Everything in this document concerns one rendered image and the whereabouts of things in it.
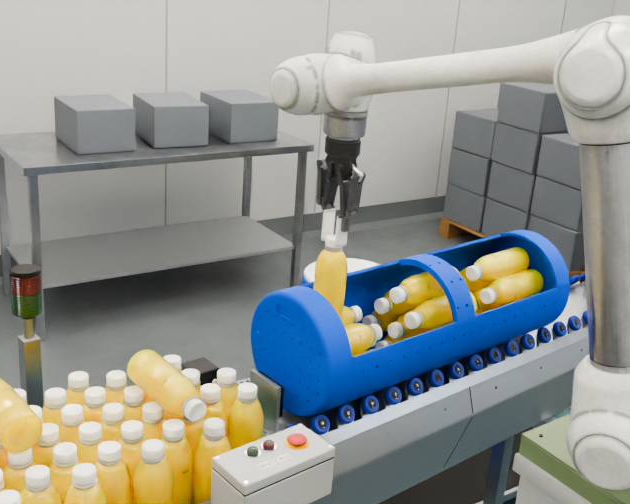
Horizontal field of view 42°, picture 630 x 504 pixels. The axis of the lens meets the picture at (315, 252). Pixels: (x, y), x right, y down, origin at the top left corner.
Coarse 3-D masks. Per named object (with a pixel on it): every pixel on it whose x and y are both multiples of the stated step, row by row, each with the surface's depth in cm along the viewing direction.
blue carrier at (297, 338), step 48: (480, 240) 228; (528, 240) 227; (288, 288) 184; (384, 288) 218; (288, 336) 181; (336, 336) 174; (384, 336) 218; (432, 336) 192; (480, 336) 205; (288, 384) 184; (336, 384) 175; (384, 384) 189
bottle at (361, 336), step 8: (352, 328) 185; (360, 328) 186; (368, 328) 188; (352, 336) 183; (360, 336) 184; (368, 336) 186; (352, 344) 183; (360, 344) 184; (368, 344) 186; (352, 352) 183; (360, 352) 186
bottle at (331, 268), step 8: (328, 248) 180; (336, 248) 180; (320, 256) 182; (328, 256) 180; (336, 256) 180; (344, 256) 182; (320, 264) 181; (328, 264) 180; (336, 264) 180; (344, 264) 181; (320, 272) 181; (328, 272) 180; (336, 272) 180; (344, 272) 182; (320, 280) 182; (328, 280) 181; (336, 280) 181; (344, 280) 183; (320, 288) 182; (328, 288) 181; (336, 288) 182; (344, 288) 184; (328, 296) 182; (336, 296) 182; (344, 296) 185; (336, 304) 183
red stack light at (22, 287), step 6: (12, 276) 174; (36, 276) 175; (12, 282) 174; (18, 282) 173; (24, 282) 173; (30, 282) 174; (36, 282) 175; (12, 288) 174; (18, 288) 174; (24, 288) 174; (30, 288) 174; (36, 288) 175; (18, 294) 174; (24, 294) 174; (30, 294) 175
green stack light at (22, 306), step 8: (16, 296) 174; (24, 296) 174; (32, 296) 175; (40, 296) 177; (16, 304) 175; (24, 304) 175; (32, 304) 176; (40, 304) 177; (16, 312) 176; (24, 312) 176; (32, 312) 176; (40, 312) 178
